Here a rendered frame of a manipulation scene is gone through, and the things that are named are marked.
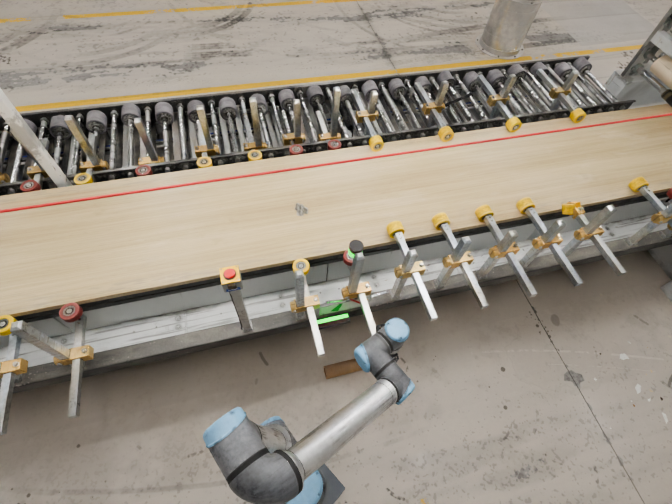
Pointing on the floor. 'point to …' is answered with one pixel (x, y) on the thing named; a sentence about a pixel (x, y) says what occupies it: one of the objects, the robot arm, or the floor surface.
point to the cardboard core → (341, 368)
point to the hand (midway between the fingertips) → (379, 354)
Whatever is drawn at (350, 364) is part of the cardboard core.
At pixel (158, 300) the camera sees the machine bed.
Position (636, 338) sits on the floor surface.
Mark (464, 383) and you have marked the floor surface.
